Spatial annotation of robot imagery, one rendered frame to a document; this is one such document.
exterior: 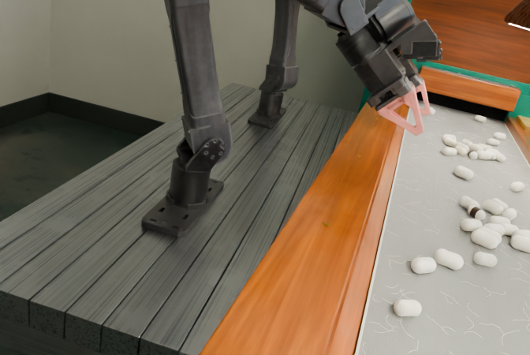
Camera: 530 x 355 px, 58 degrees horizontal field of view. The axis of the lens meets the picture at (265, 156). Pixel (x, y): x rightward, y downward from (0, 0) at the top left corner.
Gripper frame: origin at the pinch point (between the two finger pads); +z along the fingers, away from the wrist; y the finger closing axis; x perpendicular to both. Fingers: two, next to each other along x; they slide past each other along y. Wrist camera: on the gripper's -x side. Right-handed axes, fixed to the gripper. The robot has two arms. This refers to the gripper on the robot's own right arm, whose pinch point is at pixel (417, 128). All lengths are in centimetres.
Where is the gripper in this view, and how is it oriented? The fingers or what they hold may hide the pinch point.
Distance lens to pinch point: 83.0
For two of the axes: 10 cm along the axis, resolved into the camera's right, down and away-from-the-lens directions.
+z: 5.9, 8.0, 0.6
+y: 3.1, -3.0, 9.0
